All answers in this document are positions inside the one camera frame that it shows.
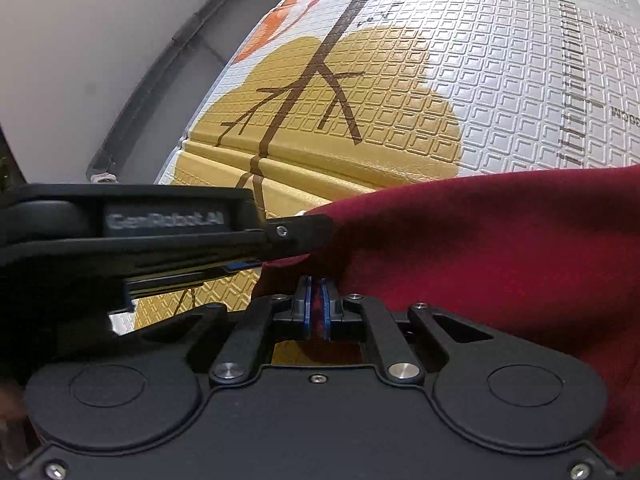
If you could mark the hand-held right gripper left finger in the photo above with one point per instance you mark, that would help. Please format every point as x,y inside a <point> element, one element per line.
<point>304,305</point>

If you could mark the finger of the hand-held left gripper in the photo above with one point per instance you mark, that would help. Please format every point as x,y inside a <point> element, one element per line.
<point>295,232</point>
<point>200,275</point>

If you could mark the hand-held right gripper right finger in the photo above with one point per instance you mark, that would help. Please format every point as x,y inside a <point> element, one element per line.
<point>328,307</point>

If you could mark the dark red cat sweater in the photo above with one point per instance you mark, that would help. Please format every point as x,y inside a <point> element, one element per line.
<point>475,260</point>

